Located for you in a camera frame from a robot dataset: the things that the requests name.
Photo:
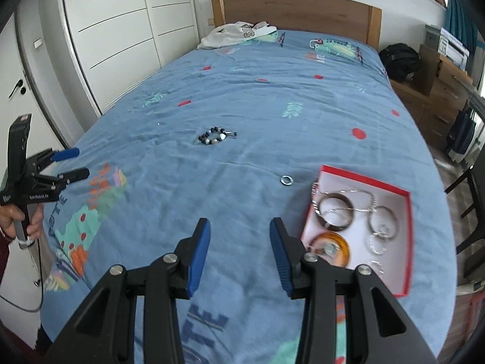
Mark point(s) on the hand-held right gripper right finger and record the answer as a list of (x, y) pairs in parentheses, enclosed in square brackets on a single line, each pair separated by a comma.
[(282, 261)]

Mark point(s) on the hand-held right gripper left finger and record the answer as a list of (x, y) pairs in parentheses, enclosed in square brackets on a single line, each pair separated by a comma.
[(197, 258)]

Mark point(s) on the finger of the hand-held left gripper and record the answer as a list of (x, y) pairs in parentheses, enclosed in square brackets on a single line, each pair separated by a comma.
[(68, 154), (77, 174)]

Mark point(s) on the amber bangle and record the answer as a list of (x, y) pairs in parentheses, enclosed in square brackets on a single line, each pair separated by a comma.
[(343, 250)]

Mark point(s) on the twisted silver bangle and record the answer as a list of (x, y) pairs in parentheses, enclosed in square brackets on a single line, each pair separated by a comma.
[(395, 220), (367, 244)]

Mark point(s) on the red jewelry box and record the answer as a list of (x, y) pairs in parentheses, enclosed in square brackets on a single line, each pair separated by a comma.
[(394, 273)]

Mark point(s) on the person's left forearm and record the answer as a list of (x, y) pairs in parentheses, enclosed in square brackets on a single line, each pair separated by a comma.
[(4, 258)]

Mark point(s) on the person's left hand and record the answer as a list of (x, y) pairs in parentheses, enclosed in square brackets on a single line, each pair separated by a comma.
[(7, 214)]

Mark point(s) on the white door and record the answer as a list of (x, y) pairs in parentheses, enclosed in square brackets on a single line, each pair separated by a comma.
[(41, 94)]

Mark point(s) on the dark brown bangle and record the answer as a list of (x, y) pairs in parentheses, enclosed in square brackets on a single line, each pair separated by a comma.
[(320, 212)]

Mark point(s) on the white wardrobe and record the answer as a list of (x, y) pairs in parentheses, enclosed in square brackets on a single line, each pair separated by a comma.
[(121, 26)]

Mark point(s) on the blue printed bedsheet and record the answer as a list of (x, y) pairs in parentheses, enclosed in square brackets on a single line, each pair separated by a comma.
[(246, 94)]

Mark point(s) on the white garment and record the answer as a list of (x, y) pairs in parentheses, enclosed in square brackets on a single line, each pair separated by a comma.
[(227, 36)]

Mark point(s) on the dark desk chair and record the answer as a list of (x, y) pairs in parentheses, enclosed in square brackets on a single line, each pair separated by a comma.
[(473, 197)]

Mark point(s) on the navy tote bag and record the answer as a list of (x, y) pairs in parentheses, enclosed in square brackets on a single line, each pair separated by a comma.
[(464, 136)]

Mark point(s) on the wooden drawer cabinet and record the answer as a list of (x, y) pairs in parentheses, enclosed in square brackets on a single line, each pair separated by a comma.
[(435, 94)]

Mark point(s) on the black backpack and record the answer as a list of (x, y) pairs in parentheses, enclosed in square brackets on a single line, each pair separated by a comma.
[(399, 60)]

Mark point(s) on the wooden bed headboard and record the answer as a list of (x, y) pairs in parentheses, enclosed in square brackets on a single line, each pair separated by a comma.
[(295, 11)]

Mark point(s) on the white grey printer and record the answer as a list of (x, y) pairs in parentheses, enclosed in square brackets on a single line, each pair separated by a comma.
[(449, 43)]

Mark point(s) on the teal curtain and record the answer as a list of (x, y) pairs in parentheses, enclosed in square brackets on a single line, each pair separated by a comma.
[(460, 26)]

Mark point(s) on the white wall switch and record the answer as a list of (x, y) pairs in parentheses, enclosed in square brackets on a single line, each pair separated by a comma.
[(37, 43)]

